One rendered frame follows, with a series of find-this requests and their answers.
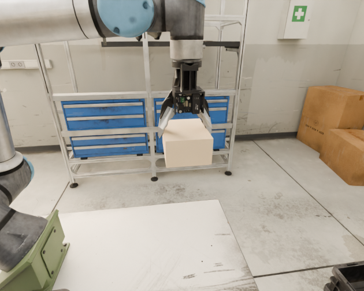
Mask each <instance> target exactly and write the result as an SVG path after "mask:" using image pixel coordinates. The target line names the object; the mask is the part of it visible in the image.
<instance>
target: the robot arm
mask: <svg viewBox="0 0 364 291"><path fill-rule="evenodd" d="M205 8H206V5H205V0H0V52H2V51H3V49H4V48H5V47H6V46H18V45H25V44H37V43H50V42H63V41H70V40H82V39H95V38H113V37H120V36H122V37H125V38H134V37H137V36H140V35H141V34H143V33H145V32H170V58H171V59H172V67H174V68H179V69H175V71H174V77H173V83H172V90H171V91H170V93H169V95H168V96H167V97H166V98H165V99H164V101H163V103H162V106H161V112H160V116H159V125H158V136H159V138H161V137H162V135H163V133H164V130H165V128H166V127H167V125H168V121H169V120H170V119H172V118H173V116H174V115H176V109H177V112H178V114H180V113H192V114H197V116H198V117H199V118H201V120H202V123H203V125H204V126H205V128H206V129H207V130H208V131H209V133H210V134H211V128H212V125H211V119H210V115H209V106H208V103H207V100H206V99H205V91H204V90H203V89H201V87H197V85H196V81H197V71H198V68H200V67H202V61H200V59H202V58H203V50H204V49H205V48H206V46H205V45H203V34H204V21H205ZM1 67H2V62H1V58H0V68H1ZM173 105H174V110H173V108H172V107H173ZM33 177H34V167H33V165H32V163H31V162H30V161H27V158H26V157H25V156H23V155H22V154H21V153H19V152H17V151H15V149H14V144H13V139H12V135H11V132H10V128H9V123H8V119H7V116H6V111H5V107H4V103H3V99H2V95H1V90H0V270H2V271H4V272H9V271H10V270H12V269H13V268H14V267H15V266H16V265H17V264H18V263H19V262H20V261H21V260H22V259H23V258H24V256H25V255H26V254H27V253H28V252H29V251H30V249H31V248H32V247H33V246H34V244H35V243H36V242H37V240H38V239H39V237H40V236H41V234H42V233H43V231H44V229H45V227H46V225H47V223H48V220H47V219H46V218H44V217H41V216H38V217H36V216H34V215H30V214H26V213H22V212H18V211H16V210H15V209H13V208H11V207H9V206H10V205H11V203H12V202H13V201H14V200H15V199H16V197H17V196H18V195H19V194H20V193H21V192H22V191H23V190H24V189H25V188H26V187H27V186H28V185H29V183H30V182H31V180H32V179H33Z"/></svg>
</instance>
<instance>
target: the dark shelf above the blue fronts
mask: <svg viewBox="0 0 364 291"><path fill-rule="evenodd" d="M106 43H107V45H103V42H101V45H102V47H143V41H126V42H106ZM203 45H205V46H225V48H233V49H239V46H240V42H219V41H203ZM148 47H170V41H148Z"/></svg>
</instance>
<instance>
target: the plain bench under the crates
mask: <svg viewBox="0 0 364 291"><path fill-rule="evenodd" d="M58 216H59V219H60V223H61V226H62V229H63V231H64V235H65V238H64V240H63V243H70V246H69V248H68V251H67V253H66V256H65V259H64V261H63V263H62V266H61V269H60V271H59V273H58V276H57V279H56V281H55V284H54V286H53V289H52V290H57V289H68V290H70V291H259V289H258V287H257V285H256V282H255V280H254V277H253V276H252V273H251V271H250V269H249V266H248V264H247V262H246V260H245V258H244V255H243V253H242V250H241V249H240V246H239V244H238V242H237V239H236V237H235V235H234V233H233V230H232V228H231V226H230V224H229V222H228V219H227V217H226V215H225V213H224V210H223V208H222V206H221V203H220V201H219V200H216V199H211V200H198V201H191V202H179V203H167V204H155V205H148V206H136V207H124V208H111V209H105V210H92V211H81V212H68V213H61V214H58ZM1 271H2V270H0V273H1Z"/></svg>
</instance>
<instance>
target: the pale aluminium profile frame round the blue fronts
mask: <svg viewBox="0 0 364 291"><path fill-rule="evenodd" d="M250 1H251V0H244V5H243V15H224V11H225V0H221V2H220V15H213V14H205V21H219V23H218V22H204V27H216V28H217V29H218V41H219V42H222V35H223V29H224V26H227V25H232V24H237V23H239V24H240V26H241V33H240V46H239V54H238V60H237V71H236V82H235V90H236V95H234V99H233V104H229V106H228V107H233V110H232V120H231V123H222V124H211V125H212V128H211V129H228V128H230V129H231V131H230V137H227V138H225V149H223V150H222V149H213V155H219V154H220V155H221V157H222V159H223V160H224V162H223V163H212V164H211V165H201V166H186V167H170V168H166V167H159V166H157V165H156V164H155V162H156V160H158V159H159V158H165V155H164V152H163V153H159V154H155V153H156V150H155V147H154V146H156V140H155V139H154V136H155V133H156V132H158V126H153V110H154V107H152V100H151V81H150V63H149V53H148V34H147V32H145V33H143V34H142V38H143V54H144V70H145V79H146V94H147V107H146V111H148V127H138V128H113V129H89V130H66V131H62V127H61V123H60V118H59V114H63V110H57V107H56V104H55V101H53V99H52V95H53V92H52V89H51V84H50V80H49V76H48V73H47V69H46V64H45V61H44V58H43V53H42V49H41V46H40V43H37V44H32V45H33V48H34V52H35V55H36V60H37V62H38V67H39V70H40V74H41V77H42V81H43V85H44V89H45V92H46V96H47V100H48V103H49V106H50V111H51V115H52V118H53V121H54V125H55V129H56V132H57V136H58V140H59V143H60V147H61V151H62V155H63V157H64V162H65V166H66V169H67V172H68V176H69V181H70V183H72V184H70V188H75V187H77V186H78V183H75V181H76V180H75V178H86V177H101V176H116V175H124V174H140V173H152V176H153V177H151V181H157V180H158V177H156V172H164V171H179V170H194V169H209V168H218V167H226V170H227V171H226V172H225V175H228V176H230V175H232V173H231V172H230V171H231V165H232V155H233V146H234V140H235V130H236V120H237V111H238V105H239V95H240V86H241V80H242V70H243V61H244V51H245V45H246V35H247V26H248V16H249V10H250ZM63 44H64V49H65V54H66V59H67V62H68V68H69V73H70V77H71V81H72V86H73V91H74V93H79V91H78V87H77V82H76V77H75V71H74V68H73V63H72V57H71V54H70V48H69V43H68V41H63ZM221 50H222V46H218V47H217V64H216V82H215V89H219V82H220V66H221ZM237 91H239V92H238V95H237ZM148 93H149V97H150V98H148ZM49 96H50V99H49ZM50 100H51V101H50ZM126 133H147V134H148V135H149V136H150V141H149V142H148V146H150V152H151V154H137V155H123V156H106V157H96V158H88V157H83V158H78V159H74V154H73V150H72V147H67V146H66V142H65V138H64V137H70V136H92V135H113V134H126ZM228 140H229V144H228V143H227V142H226V141H228ZM68 150H72V151H71V153H70V154H68ZM226 154H228V157H227V156H226ZM141 159H147V160H149V161H150V162H151V166H150V167H148V168H141V169H125V170H109V171H93V172H85V173H78V172H77V171H78V169H79V167H80V165H81V164H82V163H97V162H114V161H131V160H141ZM74 164H75V165H74ZM72 165H74V167H73V168H72Z"/></svg>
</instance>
